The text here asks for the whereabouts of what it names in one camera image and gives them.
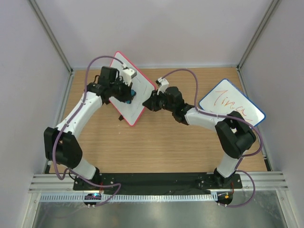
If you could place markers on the aluminium front rail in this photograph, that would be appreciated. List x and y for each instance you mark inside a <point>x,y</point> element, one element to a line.
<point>269,180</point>

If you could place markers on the blue whiteboard eraser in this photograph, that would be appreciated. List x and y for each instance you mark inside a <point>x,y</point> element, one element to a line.
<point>130,96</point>

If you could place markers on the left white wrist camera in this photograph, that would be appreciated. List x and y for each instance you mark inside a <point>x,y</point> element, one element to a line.
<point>128,74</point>

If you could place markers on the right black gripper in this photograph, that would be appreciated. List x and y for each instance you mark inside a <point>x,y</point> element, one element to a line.
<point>151,103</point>

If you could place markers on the white slotted cable duct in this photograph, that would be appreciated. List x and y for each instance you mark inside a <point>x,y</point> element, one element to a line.
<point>90,197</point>

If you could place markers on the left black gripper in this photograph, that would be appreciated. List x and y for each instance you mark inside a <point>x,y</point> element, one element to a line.
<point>127,95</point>

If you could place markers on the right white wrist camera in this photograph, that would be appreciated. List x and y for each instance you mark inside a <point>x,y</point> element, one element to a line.
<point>162,84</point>

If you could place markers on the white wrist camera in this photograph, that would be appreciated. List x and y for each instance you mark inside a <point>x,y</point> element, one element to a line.
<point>128,74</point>
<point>162,84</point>

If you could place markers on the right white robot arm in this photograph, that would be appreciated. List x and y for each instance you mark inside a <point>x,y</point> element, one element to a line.
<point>234,135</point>

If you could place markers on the blue framed whiteboard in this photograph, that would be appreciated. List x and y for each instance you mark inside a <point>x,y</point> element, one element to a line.
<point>225,98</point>

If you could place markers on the red framed whiteboard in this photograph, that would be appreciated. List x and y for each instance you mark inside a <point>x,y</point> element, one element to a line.
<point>143,87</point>

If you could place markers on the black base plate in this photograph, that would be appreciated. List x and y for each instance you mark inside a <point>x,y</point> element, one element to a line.
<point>157,184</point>

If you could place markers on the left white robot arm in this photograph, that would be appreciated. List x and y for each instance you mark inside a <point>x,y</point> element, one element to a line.
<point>61,145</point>

